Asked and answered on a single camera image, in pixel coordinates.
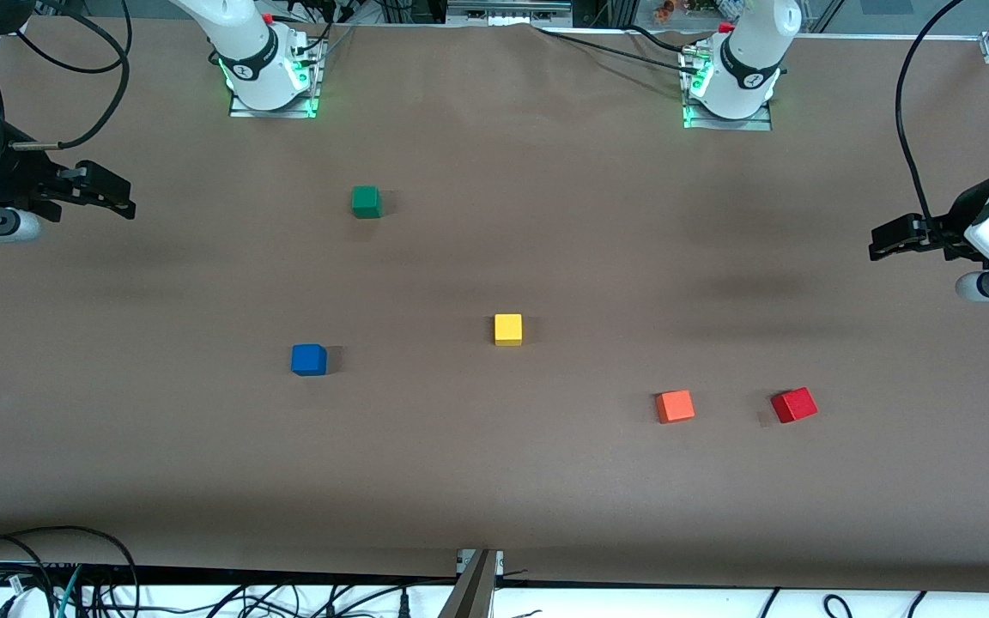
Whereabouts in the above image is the red wooden block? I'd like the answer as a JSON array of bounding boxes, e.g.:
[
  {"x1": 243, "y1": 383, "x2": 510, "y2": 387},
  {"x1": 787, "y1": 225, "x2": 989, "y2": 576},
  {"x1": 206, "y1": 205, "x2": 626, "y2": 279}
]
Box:
[{"x1": 771, "y1": 387, "x2": 819, "y2": 424}]

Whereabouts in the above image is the blue wooden block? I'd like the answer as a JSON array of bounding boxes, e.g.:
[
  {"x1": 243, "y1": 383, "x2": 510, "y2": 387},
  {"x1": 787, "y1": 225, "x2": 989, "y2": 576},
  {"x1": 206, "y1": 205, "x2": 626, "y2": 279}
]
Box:
[{"x1": 291, "y1": 343, "x2": 328, "y2": 377}]

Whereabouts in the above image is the orange wooden block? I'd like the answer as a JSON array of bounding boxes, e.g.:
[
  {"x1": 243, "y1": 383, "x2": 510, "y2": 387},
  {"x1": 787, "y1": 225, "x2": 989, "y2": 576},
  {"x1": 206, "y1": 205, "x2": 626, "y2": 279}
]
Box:
[{"x1": 656, "y1": 390, "x2": 695, "y2": 424}]

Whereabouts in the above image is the paper table cover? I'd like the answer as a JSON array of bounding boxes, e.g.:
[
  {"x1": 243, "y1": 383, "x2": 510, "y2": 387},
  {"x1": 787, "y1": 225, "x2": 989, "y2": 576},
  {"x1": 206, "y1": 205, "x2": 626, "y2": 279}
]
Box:
[{"x1": 0, "y1": 15, "x2": 989, "y2": 593}]

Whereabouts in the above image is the aluminium profile bar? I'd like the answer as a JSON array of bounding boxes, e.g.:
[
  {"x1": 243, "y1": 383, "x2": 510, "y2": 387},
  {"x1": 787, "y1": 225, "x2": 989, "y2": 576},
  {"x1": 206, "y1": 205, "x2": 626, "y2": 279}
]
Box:
[{"x1": 437, "y1": 549, "x2": 498, "y2": 618}]

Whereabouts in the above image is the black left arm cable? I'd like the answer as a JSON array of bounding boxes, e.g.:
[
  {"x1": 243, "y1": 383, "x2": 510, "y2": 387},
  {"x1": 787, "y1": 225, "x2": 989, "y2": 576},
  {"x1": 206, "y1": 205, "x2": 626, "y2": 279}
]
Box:
[{"x1": 894, "y1": 0, "x2": 969, "y2": 228}]

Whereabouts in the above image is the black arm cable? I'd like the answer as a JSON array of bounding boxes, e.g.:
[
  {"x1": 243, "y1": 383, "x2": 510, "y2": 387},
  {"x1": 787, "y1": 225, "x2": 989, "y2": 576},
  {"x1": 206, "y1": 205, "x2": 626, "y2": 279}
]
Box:
[
  {"x1": 894, "y1": 0, "x2": 969, "y2": 228},
  {"x1": 0, "y1": 0, "x2": 132, "y2": 152}
]

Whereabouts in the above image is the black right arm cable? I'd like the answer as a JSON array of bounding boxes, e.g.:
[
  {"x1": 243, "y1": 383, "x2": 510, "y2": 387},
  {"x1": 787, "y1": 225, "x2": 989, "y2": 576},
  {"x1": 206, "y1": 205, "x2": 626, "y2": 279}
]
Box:
[{"x1": 0, "y1": 0, "x2": 132, "y2": 152}]

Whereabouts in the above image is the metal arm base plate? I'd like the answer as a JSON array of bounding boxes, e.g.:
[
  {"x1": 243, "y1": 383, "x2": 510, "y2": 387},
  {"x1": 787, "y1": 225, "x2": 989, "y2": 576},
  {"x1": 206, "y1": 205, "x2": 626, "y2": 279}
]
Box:
[
  {"x1": 681, "y1": 43, "x2": 773, "y2": 132},
  {"x1": 228, "y1": 33, "x2": 326, "y2": 119}
]

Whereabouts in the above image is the black base power cable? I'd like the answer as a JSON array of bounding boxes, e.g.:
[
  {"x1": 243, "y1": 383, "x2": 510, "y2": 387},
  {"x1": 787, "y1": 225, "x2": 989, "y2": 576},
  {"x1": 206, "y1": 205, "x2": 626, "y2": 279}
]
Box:
[{"x1": 536, "y1": 26, "x2": 706, "y2": 80}]

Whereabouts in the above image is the black looped floor cable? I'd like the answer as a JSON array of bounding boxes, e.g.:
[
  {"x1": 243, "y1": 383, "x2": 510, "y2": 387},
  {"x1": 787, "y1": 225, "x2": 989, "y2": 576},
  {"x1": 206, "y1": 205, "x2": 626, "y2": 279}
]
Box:
[{"x1": 0, "y1": 525, "x2": 142, "y2": 618}]

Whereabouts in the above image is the teal cable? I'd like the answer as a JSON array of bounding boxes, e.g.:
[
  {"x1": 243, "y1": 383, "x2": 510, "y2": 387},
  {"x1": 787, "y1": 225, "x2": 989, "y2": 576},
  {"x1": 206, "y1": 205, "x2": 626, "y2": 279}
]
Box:
[{"x1": 55, "y1": 565, "x2": 85, "y2": 618}]

